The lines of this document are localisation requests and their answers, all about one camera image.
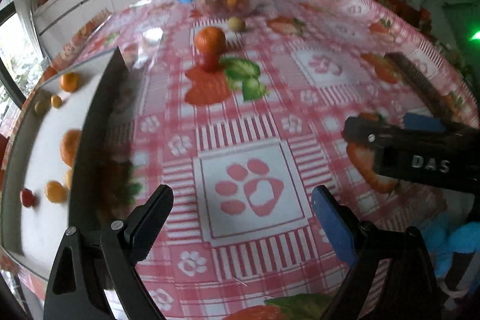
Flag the small pale green fruit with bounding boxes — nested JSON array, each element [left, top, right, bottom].
[[227, 16, 246, 32]]

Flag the red cherry tomato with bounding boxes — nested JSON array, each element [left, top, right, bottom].
[[19, 188, 37, 208]]

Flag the pink patterned tablecloth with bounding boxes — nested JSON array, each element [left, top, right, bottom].
[[47, 0, 479, 319]]

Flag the white cabinet counter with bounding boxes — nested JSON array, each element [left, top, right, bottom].
[[33, 0, 140, 58]]

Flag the small orange tangerine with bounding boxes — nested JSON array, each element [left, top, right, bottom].
[[59, 72, 80, 93]]

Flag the white rectangular tray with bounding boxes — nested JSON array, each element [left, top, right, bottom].
[[1, 48, 128, 280]]

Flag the yellow round fruit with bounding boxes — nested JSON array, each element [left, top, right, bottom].
[[45, 180, 68, 204]]

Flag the yellow-green fruit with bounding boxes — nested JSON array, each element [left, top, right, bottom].
[[34, 100, 50, 117]]

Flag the large orange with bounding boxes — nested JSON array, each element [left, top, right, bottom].
[[60, 129, 81, 167]]

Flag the clear plastic fruit bowl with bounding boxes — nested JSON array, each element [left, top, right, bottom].
[[193, 0, 260, 18]]

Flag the brownish round fruit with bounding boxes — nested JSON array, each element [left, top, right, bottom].
[[65, 169, 73, 191]]

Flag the small yellow kumquat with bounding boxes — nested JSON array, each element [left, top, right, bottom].
[[50, 95, 63, 109]]

